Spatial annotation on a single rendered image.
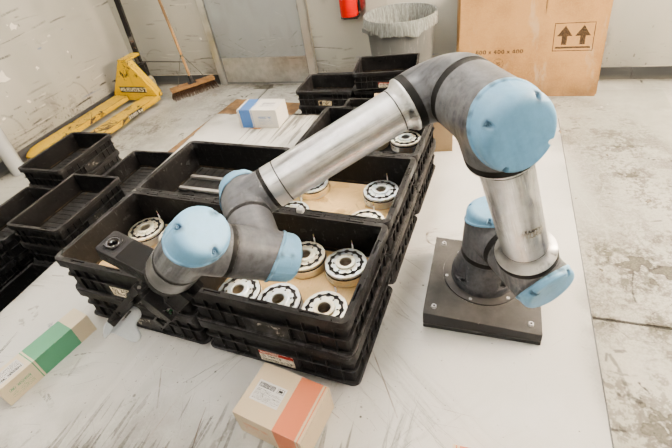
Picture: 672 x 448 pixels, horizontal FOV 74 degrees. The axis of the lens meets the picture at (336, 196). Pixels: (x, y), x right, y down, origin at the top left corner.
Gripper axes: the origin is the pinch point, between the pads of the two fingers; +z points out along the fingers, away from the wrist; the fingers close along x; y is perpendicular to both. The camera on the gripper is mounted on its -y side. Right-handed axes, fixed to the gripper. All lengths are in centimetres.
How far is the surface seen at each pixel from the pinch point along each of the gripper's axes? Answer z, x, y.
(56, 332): 51, -1, -11
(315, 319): -11.2, 14.4, 28.1
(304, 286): 4.2, 28.3, 26.5
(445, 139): 2, 115, 42
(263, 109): 58, 120, -21
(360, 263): -5.7, 36.8, 32.6
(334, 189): 12, 66, 20
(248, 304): -0.6, 13.3, 17.3
